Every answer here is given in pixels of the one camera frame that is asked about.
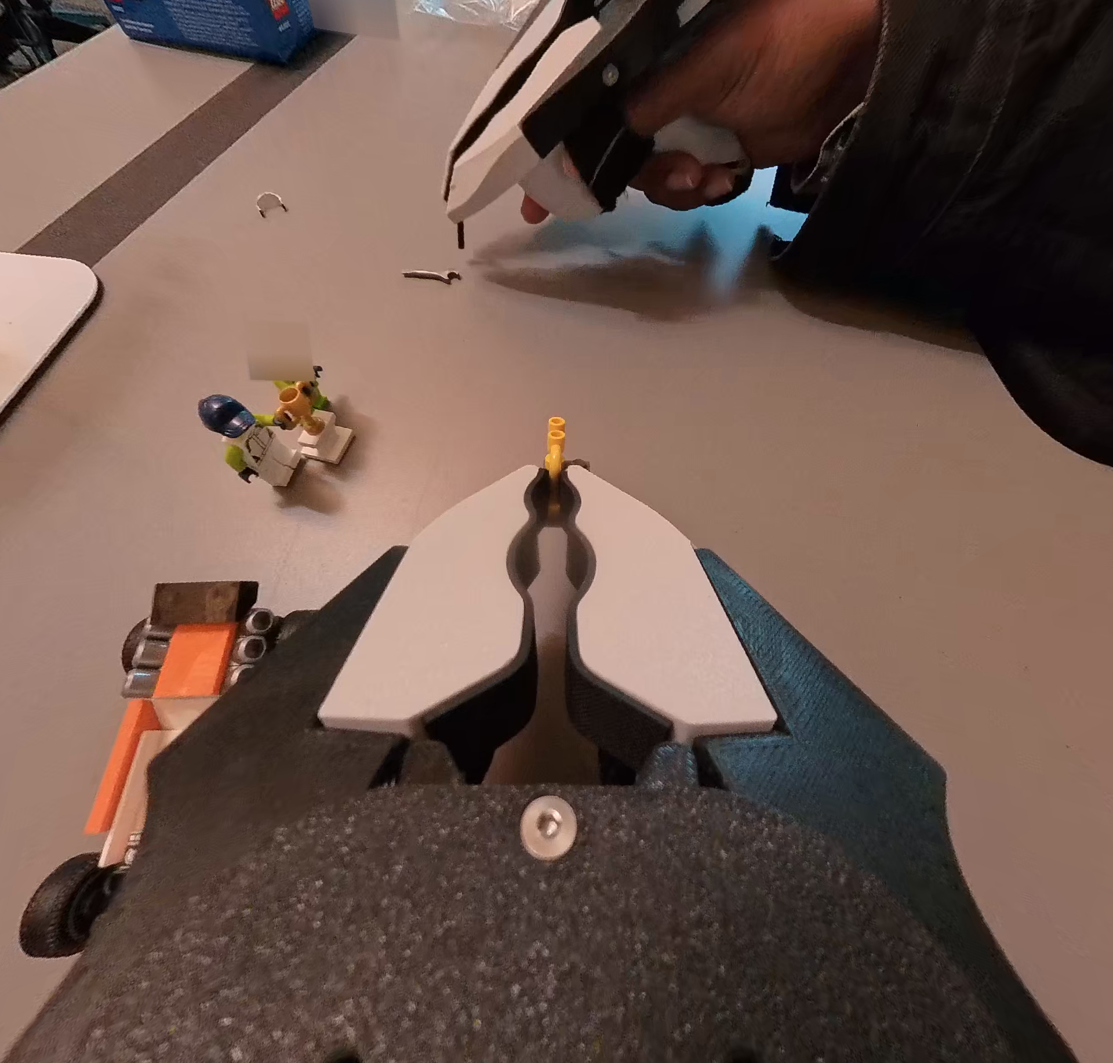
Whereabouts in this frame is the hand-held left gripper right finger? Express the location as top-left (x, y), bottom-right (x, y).
top-left (569, 470), bottom-right (780, 774)

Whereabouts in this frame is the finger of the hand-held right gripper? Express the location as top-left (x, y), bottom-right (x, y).
top-left (465, 27), bottom-right (632, 226)
top-left (444, 0), bottom-right (603, 213)

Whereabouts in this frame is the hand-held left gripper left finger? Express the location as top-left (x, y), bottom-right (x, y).
top-left (319, 467), bottom-right (545, 770)

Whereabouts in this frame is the white lime lego minifigure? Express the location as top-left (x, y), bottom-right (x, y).
top-left (223, 416), bottom-right (302, 488)

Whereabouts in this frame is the gold lego piece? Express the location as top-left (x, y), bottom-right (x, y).
top-left (277, 380), bottom-right (326, 433)

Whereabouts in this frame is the orange lego race car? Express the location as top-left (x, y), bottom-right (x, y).
top-left (20, 578), bottom-right (325, 962)

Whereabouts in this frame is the person's right forearm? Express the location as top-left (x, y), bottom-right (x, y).
top-left (773, 0), bottom-right (1113, 469)

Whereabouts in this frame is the blue lego box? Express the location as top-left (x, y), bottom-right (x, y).
top-left (77, 0), bottom-right (319, 67)

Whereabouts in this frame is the person's right hand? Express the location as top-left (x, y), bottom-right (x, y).
top-left (630, 0), bottom-right (888, 213)

